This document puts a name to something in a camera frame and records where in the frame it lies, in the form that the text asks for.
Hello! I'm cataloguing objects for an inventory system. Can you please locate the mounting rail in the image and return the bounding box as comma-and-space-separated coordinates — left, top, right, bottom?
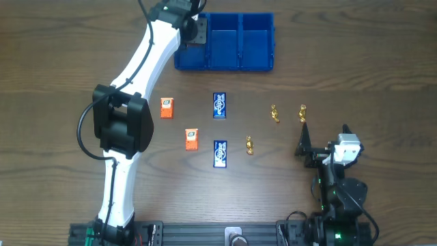
68, 220, 373, 246

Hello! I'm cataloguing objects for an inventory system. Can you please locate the orange candy box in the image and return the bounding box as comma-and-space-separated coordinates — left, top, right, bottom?
160, 97, 175, 120
184, 128, 199, 152

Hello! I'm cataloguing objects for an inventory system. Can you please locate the black cable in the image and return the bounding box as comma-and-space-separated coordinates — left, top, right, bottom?
76, 0, 154, 162
329, 150, 380, 245

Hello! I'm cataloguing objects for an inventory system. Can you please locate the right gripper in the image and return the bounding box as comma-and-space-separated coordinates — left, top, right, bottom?
294, 122, 352, 168

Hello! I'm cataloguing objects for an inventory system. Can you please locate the blue candy pack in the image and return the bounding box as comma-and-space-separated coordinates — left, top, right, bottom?
213, 139, 228, 169
212, 92, 227, 120

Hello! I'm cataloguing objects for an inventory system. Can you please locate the blue tray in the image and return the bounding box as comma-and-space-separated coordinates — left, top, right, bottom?
173, 12, 275, 72

